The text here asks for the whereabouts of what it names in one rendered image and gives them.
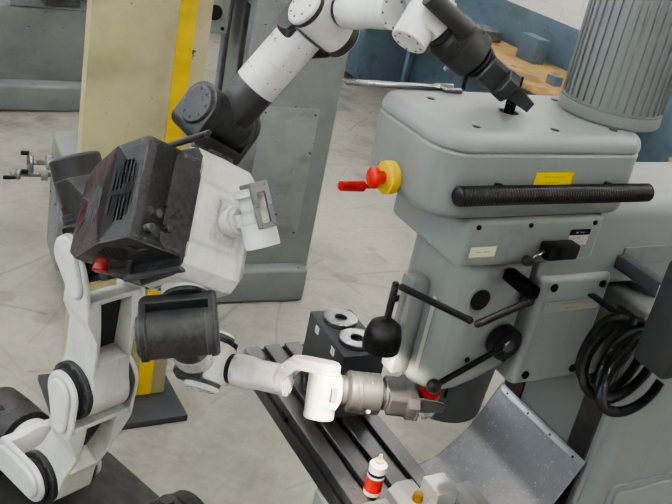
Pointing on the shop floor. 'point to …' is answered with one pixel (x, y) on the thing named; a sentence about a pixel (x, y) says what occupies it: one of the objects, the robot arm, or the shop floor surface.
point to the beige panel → (139, 123)
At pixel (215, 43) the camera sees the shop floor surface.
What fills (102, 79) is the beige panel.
